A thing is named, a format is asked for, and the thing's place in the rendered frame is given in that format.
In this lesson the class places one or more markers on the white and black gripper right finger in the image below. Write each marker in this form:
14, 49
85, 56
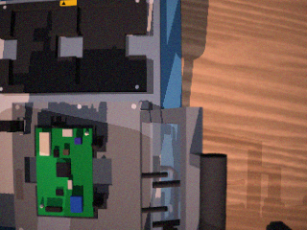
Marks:
277, 225

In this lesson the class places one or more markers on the green circuit board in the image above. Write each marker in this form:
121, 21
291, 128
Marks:
64, 171

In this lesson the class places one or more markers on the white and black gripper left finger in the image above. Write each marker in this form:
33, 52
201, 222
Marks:
169, 227

